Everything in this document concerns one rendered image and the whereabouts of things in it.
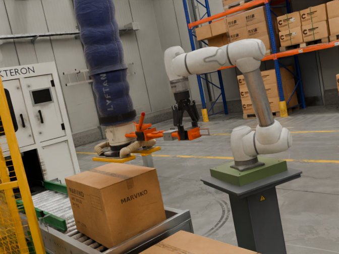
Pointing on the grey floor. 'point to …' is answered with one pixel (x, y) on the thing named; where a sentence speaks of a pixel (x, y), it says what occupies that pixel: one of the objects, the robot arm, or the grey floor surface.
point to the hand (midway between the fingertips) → (188, 132)
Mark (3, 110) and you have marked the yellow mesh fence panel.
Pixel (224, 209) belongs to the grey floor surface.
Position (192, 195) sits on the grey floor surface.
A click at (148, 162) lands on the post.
